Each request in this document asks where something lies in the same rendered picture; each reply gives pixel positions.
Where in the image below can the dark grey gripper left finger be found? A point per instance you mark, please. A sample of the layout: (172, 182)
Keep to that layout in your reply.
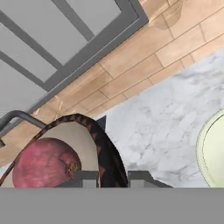
(87, 175)

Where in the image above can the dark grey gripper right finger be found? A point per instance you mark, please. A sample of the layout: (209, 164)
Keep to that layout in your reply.
(138, 176)

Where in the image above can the dark patterned bowl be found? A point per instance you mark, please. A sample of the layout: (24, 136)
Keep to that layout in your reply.
(109, 163)

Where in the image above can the red onion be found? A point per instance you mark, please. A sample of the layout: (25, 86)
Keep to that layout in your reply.
(40, 164)

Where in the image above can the pale yellow-green plate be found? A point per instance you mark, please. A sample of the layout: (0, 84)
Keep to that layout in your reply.
(213, 151)

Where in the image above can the grey cupboard front, dark frame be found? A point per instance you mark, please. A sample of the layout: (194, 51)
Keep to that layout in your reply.
(43, 38)

